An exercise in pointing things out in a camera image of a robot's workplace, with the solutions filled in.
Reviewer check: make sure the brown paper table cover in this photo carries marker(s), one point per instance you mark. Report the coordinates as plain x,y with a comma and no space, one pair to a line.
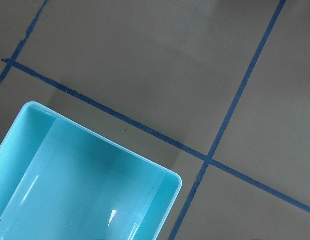
216,90

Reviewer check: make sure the teal plastic bin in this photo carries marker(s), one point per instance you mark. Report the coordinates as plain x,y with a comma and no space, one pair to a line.
61,181

